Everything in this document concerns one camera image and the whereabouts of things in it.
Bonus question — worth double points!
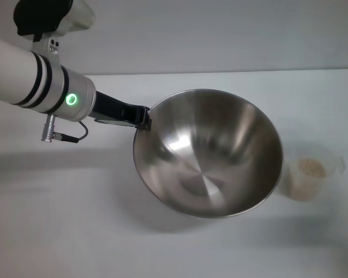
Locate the stainless steel mixing bowl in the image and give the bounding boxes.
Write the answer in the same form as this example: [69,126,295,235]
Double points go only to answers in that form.
[132,88,284,220]

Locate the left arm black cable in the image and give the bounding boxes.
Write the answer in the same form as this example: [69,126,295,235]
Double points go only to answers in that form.
[40,113,88,144]

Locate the white rice grains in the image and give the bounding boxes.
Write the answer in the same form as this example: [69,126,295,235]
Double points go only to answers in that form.
[287,158,327,200]

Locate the clear plastic measuring cup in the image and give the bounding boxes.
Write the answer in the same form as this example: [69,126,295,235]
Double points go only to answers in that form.
[280,144,346,202]

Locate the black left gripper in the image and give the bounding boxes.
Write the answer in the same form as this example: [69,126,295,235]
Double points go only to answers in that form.
[89,90,153,130]

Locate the left wrist camera housing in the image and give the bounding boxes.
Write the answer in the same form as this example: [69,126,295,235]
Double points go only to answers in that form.
[13,0,96,66]

